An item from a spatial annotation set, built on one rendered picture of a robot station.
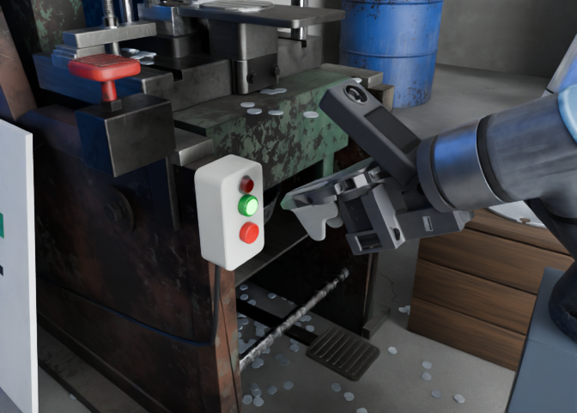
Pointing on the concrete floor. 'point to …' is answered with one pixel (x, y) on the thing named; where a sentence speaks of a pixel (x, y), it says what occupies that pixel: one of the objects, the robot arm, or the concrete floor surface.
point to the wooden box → (482, 285)
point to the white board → (17, 269)
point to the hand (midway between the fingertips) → (288, 197)
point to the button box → (214, 229)
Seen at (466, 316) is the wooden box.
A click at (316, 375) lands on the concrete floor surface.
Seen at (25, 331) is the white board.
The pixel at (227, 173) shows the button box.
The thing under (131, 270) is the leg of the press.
